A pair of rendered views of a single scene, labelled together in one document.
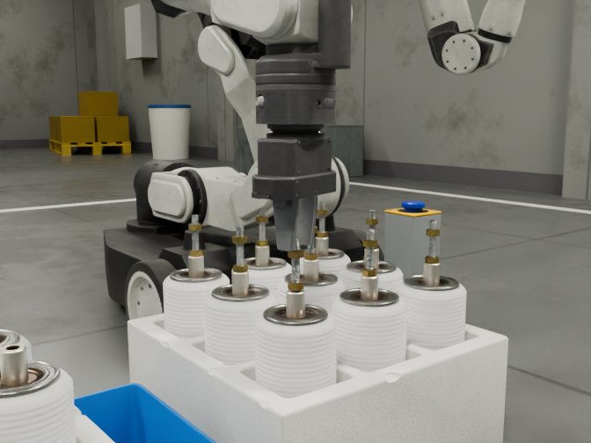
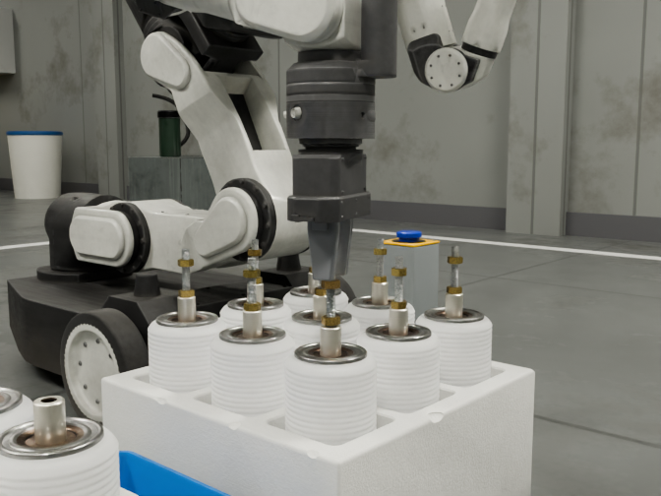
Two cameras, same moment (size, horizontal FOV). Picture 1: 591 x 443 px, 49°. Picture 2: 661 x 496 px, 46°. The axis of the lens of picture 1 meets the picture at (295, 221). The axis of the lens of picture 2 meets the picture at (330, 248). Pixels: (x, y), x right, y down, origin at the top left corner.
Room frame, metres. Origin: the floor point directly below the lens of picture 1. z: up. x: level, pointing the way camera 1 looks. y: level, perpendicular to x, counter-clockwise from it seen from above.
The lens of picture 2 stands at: (-0.03, 0.15, 0.47)
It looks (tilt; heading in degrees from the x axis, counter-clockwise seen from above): 8 degrees down; 349
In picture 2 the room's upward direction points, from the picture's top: straight up
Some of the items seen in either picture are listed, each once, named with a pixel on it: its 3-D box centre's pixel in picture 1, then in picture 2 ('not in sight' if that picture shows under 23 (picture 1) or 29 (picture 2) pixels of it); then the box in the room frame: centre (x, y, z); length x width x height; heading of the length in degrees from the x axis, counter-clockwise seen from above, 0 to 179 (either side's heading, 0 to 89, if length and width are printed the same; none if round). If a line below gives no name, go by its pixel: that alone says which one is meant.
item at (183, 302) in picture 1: (198, 336); (189, 391); (0.92, 0.14, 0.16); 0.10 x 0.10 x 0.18
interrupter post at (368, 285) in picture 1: (368, 287); (398, 322); (0.80, -0.09, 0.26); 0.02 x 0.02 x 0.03
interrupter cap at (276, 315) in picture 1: (295, 315); (330, 353); (0.73, 0.00, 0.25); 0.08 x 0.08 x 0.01
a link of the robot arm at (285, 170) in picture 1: (294, 141); (328, 157); (0.73, 0.00, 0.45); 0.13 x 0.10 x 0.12; 147
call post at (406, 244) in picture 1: (410, 298); (406, 339); (1.13, -0.21, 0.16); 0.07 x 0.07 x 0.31; 38
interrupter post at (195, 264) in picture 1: (196, 266); (186, 309); (0.92, 0.14, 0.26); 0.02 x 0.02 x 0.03
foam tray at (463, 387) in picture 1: (310, 387); (322, 441); (0.90, -0.02, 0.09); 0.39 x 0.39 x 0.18; 38
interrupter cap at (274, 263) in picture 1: (262, 264); (255, 304); (0.99, 0.05, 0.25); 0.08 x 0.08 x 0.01
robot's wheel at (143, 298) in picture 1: (156, 309); (104, 369); (1.25, 0.28, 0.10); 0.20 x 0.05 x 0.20; 38
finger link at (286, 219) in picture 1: (284, 223); (322, 249); (0.71, 0.01, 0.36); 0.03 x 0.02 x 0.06; 57
